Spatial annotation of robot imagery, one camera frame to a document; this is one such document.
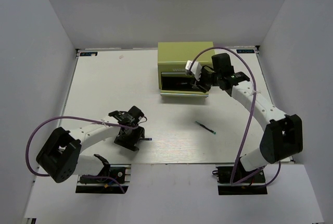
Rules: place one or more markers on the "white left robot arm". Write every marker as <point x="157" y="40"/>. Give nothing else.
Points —
<point x="62" y="154"/>

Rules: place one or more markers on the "green pen refill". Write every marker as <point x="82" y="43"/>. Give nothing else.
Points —
<point x="205" y="127"/>

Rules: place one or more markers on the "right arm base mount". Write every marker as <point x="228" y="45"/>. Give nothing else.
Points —
<point x="254" y="185"/>

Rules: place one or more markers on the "green metal drawer toolbox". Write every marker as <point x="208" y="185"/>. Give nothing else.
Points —
<point x="172" y="59"/>

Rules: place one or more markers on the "black logo sticker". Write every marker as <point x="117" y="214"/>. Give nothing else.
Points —
<point x="88" y="54"/>
<point x="245" y="51"/>

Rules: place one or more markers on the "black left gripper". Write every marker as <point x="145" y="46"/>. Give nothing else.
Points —
<point x="130" y="144"/>

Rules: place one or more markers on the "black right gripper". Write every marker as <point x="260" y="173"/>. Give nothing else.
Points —
<point x="200" y="85"/>

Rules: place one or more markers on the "black logo sticker left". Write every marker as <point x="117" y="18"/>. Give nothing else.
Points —
<point x="88" y="54"/>

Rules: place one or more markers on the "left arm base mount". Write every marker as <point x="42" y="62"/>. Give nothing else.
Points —
<point x="112" y="180"/>

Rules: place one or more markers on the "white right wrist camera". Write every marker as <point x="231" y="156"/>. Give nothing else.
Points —
<point x="194" y="68"/>

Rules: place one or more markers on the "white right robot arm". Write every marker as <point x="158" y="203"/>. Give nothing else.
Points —
<point x="282" y="133"/>

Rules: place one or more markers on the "black logo sticker right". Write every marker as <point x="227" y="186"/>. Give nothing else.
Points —
<point x="245" y="51"/>

